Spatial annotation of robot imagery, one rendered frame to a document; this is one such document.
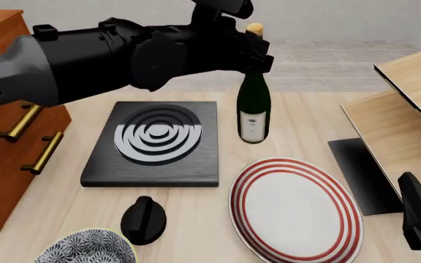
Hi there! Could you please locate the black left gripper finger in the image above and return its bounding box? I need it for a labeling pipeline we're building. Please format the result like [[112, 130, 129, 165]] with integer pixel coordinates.
[[243, 33, 271, 56], [249, 53, 275, 74]]

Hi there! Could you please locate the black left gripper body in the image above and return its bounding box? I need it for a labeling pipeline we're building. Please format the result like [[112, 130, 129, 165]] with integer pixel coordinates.
[[210, 16, 252, 75]]

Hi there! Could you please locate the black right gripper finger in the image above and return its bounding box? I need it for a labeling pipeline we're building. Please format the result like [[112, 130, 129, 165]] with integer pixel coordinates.
[[397, 171, 421, 224]]

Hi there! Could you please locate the dark green wine bottle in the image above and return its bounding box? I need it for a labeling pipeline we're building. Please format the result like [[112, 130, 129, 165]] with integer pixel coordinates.
[[236, 22, 273, 145]]

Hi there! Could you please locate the red-brown wooden cabinet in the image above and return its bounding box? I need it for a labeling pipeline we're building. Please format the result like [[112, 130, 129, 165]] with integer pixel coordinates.
[[0, 9, 73, 237]]

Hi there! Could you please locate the pale wooden shelf, black trim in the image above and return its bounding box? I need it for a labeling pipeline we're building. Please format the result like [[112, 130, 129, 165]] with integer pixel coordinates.
[[327, 43, 421, 217]]

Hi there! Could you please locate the flat black stove plate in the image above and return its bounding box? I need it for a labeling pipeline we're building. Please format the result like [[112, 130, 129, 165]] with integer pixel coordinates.
[[80, 101, 221, 188]]

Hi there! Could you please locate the white plate with red rings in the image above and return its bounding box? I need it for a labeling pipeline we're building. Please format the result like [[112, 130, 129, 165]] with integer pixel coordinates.
[[227, 156, 365, 263]]

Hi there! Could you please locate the round black stove knob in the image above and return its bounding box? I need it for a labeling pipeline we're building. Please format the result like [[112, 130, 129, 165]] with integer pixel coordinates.
[[120, 195, 169, 246]]

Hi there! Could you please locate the blue-white patterned bowl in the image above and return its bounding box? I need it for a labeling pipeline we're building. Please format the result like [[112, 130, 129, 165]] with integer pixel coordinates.
[[34, 227, 140, 263]]

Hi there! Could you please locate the brass drawer handle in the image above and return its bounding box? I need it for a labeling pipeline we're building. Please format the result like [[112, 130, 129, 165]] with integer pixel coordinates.
[[20, 131, 65, 175], [0, 102, 46, 144]]

